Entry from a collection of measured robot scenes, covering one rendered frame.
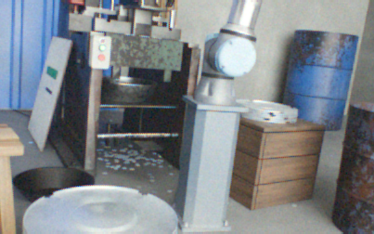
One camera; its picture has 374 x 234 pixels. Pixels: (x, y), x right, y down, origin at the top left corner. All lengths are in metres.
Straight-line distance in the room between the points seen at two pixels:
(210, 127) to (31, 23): 2.05
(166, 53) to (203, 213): 0.83
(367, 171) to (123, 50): 1.12
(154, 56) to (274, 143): 0.70
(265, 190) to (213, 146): 0.42
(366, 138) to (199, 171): 0.61
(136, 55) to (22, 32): 1.40
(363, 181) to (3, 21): 2.50
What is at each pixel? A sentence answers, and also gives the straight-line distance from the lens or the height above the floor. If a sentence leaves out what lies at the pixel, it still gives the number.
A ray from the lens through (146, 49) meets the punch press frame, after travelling 1.82.
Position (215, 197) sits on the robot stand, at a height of 0.12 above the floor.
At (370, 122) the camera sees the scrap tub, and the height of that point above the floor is 0.44.
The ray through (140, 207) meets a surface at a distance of 0.83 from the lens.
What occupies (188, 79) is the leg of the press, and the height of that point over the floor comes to 0.47.
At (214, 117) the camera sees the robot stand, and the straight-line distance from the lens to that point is 1.27.
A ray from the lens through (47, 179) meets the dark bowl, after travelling 1.68.
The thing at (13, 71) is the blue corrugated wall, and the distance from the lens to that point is 3.04.
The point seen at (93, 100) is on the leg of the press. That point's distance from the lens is 1.71.
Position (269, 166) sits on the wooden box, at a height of 0.19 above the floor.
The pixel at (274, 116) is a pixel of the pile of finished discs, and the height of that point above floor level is 0.38.
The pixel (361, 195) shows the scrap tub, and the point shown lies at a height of 0.17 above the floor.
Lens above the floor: 0.64
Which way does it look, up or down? 11 degrees down
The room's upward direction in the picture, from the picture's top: 7 degrees clockwise
